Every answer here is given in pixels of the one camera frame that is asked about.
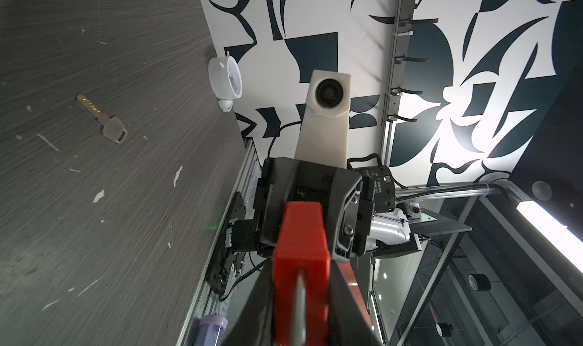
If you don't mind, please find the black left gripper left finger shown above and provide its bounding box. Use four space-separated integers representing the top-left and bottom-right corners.
222 259 274 346

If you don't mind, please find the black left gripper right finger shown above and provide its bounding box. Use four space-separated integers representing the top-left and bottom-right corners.
326 261 382 345

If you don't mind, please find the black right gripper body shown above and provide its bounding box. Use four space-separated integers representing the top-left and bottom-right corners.
254 157 374 262

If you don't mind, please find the red padlock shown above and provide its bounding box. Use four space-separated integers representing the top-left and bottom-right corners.
272 202 331 345

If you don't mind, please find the brass key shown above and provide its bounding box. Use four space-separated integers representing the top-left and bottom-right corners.
76 94 128 144

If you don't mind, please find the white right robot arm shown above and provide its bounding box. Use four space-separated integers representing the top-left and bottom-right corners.
249 157 472 263

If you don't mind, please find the purple hourglass timer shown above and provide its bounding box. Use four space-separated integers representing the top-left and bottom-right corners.
193 314 229 346

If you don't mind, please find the white alarm clock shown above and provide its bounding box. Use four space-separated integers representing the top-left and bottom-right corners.
208 53 243 112

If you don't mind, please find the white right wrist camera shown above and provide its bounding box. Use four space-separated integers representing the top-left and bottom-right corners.
294 70 351 168

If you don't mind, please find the black wall hook rail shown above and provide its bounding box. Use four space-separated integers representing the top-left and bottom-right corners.
380 0 429 165

